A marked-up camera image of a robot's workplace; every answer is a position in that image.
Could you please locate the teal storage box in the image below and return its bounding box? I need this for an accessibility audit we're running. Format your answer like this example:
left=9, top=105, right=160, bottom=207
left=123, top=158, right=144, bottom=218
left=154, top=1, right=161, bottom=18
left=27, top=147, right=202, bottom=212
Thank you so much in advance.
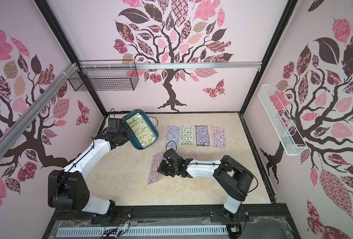
left=122, top=109, right=159, bottom=150

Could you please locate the purple white sticker sheet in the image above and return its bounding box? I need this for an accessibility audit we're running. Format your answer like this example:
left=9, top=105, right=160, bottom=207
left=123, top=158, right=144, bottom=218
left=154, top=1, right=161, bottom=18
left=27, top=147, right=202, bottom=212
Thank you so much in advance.
left=165, top=125, right=180, bottom=148

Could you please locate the green dinosaur sticker sheet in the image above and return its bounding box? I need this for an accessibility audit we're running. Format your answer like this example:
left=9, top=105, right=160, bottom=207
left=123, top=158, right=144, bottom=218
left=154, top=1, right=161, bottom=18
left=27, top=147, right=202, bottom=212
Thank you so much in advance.
left=179, top=124, right=194, bottom=146

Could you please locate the dark purple sticker sheet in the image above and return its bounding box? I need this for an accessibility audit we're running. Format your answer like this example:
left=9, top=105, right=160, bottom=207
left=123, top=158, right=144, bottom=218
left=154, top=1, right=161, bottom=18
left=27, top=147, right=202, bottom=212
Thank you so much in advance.
left=195, top=125, right=210, bottom=146

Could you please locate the lilac 3D animal sticker sheet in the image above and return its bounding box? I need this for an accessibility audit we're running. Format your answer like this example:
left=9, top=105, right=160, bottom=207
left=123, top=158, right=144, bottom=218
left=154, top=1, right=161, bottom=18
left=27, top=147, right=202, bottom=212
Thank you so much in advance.
left=212, top=126, right=227, bottom=149

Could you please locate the green animal sticker sheet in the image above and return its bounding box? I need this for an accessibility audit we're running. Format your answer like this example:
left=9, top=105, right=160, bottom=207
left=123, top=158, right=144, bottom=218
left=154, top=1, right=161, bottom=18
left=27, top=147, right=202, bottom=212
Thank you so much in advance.
left=126, top=113, right=157, bottom=149

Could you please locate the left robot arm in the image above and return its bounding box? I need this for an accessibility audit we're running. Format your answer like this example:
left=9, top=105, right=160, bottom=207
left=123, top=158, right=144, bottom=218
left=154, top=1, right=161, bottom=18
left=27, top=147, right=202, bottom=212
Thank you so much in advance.
left=48, top=118, right=133, bottom=215

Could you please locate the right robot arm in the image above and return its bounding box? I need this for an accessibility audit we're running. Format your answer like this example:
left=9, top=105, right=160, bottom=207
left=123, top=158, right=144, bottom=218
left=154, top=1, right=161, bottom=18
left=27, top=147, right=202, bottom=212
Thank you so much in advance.
left=157, top=148, right=256, bottom=214

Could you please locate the white scalloped bowl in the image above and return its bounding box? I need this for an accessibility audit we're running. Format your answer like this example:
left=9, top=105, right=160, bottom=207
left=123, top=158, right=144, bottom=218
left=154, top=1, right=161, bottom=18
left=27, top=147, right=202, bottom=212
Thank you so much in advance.
left=151, top=117, right=159, bottom=127

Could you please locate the black wire basket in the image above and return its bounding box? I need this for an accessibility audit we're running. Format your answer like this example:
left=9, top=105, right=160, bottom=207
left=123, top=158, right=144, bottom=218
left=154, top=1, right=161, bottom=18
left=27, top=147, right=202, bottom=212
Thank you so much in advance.
left=69, top=60, right=139, bottom=92

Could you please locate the aluminium rail back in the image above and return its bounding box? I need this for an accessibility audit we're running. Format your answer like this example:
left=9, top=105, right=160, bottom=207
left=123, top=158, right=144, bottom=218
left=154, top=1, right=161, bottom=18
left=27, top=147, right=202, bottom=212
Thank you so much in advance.
left=81, top=62, right=262, bottom=70

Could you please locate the aluminium rail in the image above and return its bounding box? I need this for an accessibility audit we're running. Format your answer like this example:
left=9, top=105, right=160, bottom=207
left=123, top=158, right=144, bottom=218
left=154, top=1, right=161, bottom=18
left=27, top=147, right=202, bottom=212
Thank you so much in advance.
left=0, top=63, right=79, bottom=159
left=81, top=62, right=262, bottom=70

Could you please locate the white slotted cable duct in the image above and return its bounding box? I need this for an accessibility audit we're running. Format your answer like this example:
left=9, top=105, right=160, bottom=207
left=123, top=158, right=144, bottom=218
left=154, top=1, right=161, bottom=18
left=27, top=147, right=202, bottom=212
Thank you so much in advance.
left=54, top=225, right=228, bottom=239

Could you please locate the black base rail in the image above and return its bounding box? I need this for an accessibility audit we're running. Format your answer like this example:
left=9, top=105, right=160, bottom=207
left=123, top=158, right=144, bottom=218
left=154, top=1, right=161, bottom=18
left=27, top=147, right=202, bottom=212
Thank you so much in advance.
left=43, top=204, right=301, bottom=239

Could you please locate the white wire shelf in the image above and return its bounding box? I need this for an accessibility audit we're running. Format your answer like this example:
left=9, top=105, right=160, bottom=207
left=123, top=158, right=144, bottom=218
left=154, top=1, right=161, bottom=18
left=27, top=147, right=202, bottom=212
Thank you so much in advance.
left=257, top=84, right=309, bottom=156

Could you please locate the aluminium rail left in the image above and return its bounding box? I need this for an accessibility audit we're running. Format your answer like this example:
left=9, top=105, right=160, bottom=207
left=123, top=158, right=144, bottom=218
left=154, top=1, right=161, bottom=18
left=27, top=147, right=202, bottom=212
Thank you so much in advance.
left=0, top=63, right=79, bottom=159

